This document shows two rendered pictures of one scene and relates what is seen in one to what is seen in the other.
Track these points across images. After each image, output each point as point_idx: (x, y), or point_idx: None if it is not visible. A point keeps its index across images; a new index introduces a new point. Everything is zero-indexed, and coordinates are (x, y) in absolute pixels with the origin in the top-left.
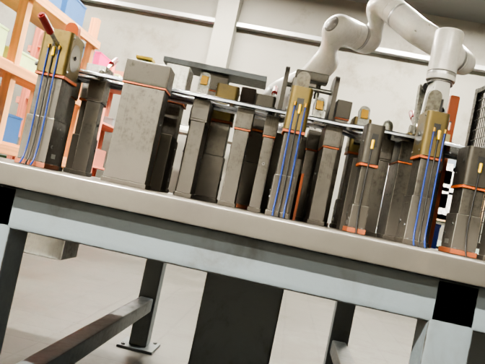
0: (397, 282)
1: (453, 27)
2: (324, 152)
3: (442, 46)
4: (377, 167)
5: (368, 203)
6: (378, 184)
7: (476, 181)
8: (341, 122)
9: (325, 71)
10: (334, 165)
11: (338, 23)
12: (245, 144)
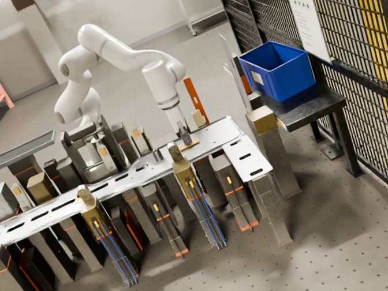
0: None
1: (152, 68)
2: (130, 204)
3: (154, 85)
4: (168, 215)
5: (178, 204)
6: (176, 191)
7: (232, 187)
8: (126, 185)
9: (86, 87)
10: (142, 205)
11: (68, 68)
12: (79, 233)
